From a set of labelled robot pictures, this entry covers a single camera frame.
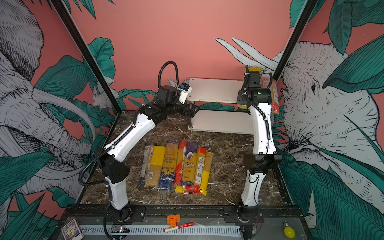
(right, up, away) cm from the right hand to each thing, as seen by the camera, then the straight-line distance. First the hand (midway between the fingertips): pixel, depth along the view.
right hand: (244, 94), depth 77 cm
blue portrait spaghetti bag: (-29, -34, +13) cm, 47 cm away
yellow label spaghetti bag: (-51, -39, +12) cm, 65 cm away
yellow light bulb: (+18, -66, -8) cm, 69 cm away
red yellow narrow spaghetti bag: (-35, -39, +11) cm, 53 cm away
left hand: (-27, -4, -2) cm, 27 cm away
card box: (-84, -66, -8) cm, 106 cm away
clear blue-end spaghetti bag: (-57, -41, +12) cm, 71 cm away
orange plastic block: (-37, -62, -5) cm, 73 cm away
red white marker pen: (-34, -65, -6) cm, 73 cm away
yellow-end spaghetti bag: (-18, -41, +13) cm, 46 cm away
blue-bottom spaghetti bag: (-41, -46, +4) cm, 62 cm away
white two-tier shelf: (-11, +7, +21) cm, 25 cm away
